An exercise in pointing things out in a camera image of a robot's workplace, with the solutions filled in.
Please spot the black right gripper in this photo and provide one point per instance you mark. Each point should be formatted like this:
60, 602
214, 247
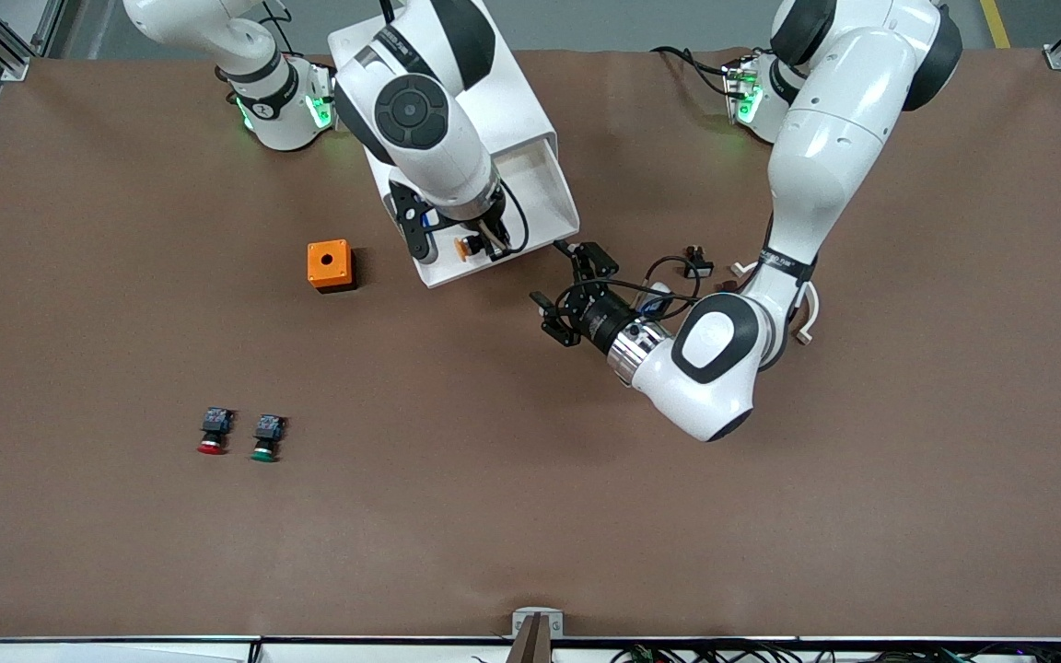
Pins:
486, 224

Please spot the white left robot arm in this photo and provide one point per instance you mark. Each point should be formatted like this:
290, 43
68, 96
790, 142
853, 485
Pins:
825, 138

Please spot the black white-faced switch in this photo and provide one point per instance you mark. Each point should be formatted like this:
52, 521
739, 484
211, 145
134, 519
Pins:
698, 268

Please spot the green mushroom push button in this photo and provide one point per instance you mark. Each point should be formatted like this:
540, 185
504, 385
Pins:
268, 428

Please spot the white curved plastic bracket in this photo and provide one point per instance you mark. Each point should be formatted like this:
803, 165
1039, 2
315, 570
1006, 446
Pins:
807, 322

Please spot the red mushroom push button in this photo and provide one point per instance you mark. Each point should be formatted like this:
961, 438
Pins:
215, 422

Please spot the brown terminal block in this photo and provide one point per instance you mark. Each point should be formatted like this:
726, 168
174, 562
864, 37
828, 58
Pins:
731, 287

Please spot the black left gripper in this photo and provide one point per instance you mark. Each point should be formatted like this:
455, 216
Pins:
599, 321

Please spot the yellow mushroom push button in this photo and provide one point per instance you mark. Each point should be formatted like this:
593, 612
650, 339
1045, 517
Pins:
468, 247

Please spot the orange button enclosure box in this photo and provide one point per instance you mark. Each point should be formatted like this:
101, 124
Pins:
328, 262

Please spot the brown table cover mat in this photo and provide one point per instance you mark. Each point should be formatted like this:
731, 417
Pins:
530, 479

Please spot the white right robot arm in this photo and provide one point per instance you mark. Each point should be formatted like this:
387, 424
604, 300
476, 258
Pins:
420, 110

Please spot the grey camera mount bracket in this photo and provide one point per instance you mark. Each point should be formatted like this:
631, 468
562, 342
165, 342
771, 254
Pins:
538, 626

